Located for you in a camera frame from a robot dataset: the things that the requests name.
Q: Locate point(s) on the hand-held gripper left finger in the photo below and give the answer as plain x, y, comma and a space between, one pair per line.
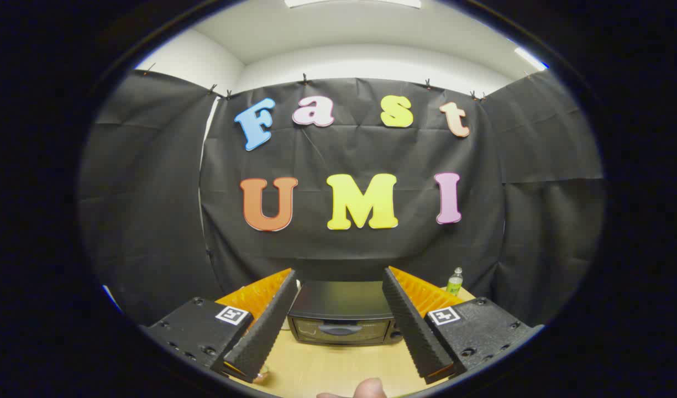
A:
269, 326

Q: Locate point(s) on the green label plastic bottle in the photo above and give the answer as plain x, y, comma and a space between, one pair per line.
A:
455, 284

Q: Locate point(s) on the black backdrop cloth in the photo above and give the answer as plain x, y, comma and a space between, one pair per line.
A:
360, 155

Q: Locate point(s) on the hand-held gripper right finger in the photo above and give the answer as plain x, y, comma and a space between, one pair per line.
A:
413, 326

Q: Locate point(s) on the ceiling light panel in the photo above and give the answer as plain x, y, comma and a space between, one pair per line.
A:
352, 2

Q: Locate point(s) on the black toaster oven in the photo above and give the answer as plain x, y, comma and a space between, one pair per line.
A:
338, 301

